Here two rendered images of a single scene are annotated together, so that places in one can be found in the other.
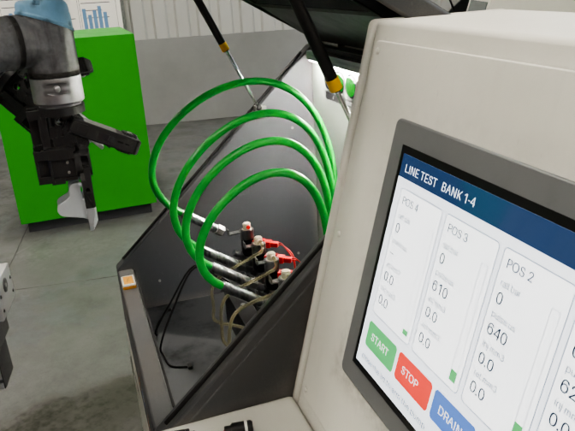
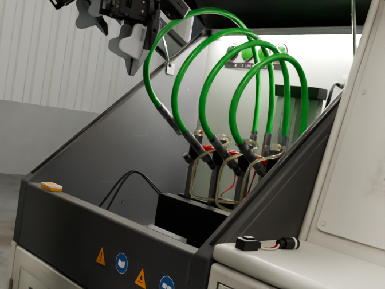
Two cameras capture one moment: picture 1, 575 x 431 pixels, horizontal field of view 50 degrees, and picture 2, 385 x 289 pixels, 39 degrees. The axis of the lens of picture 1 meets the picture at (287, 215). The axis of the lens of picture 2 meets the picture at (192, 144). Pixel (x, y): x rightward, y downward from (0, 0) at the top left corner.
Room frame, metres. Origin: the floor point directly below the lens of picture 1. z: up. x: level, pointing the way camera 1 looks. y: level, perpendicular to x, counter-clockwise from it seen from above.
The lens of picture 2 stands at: (0.00, 0.61, 1.17)
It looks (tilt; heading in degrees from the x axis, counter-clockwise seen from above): 3 degrees down; 336
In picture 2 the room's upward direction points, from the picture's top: 9 degrees clockwise
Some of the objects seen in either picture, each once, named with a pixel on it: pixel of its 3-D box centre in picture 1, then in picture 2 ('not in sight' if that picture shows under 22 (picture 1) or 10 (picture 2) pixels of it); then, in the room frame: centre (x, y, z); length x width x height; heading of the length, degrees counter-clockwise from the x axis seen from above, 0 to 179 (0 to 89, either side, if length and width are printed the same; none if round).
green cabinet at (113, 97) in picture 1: (74, 124); not in sight; (4.58, 1.56, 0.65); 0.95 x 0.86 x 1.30; 109
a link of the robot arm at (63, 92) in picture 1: (57, 91); not in sight; (0.95, 0.34, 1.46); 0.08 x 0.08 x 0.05
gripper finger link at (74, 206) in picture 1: (76, 208); (132, 48); (0.94, 0.34, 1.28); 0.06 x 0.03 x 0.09; 109
